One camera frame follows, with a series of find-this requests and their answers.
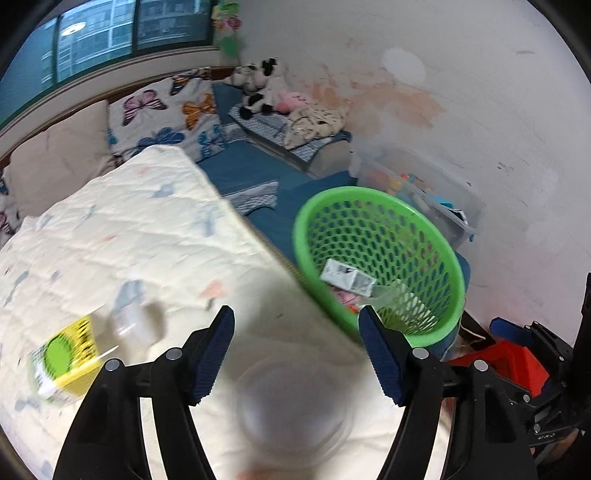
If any white quilted mat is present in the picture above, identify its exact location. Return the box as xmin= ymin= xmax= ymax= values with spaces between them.
xmin=1 ymin=147 xmax=403 ymax=479

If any beige cushion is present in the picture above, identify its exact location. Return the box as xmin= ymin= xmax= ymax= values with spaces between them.
xmin=1 ymin=100 xmax=115 ymax=220

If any white blue milk carton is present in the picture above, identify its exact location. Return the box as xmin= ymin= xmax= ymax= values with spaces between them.
xmin=321 ymin=258 xmax=377 ymax=297

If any blue sofa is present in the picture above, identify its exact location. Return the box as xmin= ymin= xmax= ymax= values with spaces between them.
xmin=195 ymin=81 xmax=357 ymax=259

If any spotted cream cloth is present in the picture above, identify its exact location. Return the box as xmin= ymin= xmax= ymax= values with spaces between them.
xmin=283 ymin=103 xmax=349 ymax=150

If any yellow green drink carton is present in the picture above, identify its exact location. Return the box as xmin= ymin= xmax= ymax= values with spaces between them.
xmin=28 ymin=315 xmax=101 ymax=405

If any butterfly pillow right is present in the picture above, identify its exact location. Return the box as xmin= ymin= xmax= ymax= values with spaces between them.
xmin=108 ymin=67 xmax=228 ymax=163

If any pink plush toy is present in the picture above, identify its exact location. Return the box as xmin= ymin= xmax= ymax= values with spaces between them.
xmin=274 ymin=91 xmax=312 ymax=115

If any butterfly pillow left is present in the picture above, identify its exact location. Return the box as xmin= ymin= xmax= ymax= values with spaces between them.
xmin=0 ymin=175 xmax=22 ymax=248

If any pink snack wrapper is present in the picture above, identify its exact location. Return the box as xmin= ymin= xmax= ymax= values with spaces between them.
xmin=329 ymin=286 xmax=363 ymax=313

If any black white cow plush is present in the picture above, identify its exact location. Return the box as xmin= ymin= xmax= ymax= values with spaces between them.
xmin=222 ymin=57 xmax=288 ymax=120

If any butterfly pillow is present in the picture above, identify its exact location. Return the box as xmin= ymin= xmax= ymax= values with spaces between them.
xmin=108 ymin=67 xmax=228 ymax=163
xmin=0 ymin=175 xmax=22 ymax=248

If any green plastic waste basket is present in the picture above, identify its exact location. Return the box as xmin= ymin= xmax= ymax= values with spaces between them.
xmin=293 ymin=186 xmax=466 ymax=348

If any clear plastic storage box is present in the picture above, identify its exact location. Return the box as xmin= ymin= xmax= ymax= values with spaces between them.
xmin=349 ymin=144 xmax=486 ymax=249

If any window with green frame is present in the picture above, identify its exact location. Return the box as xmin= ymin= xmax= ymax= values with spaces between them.
xmin=1 ymin=0 xmax=217 ymax=125

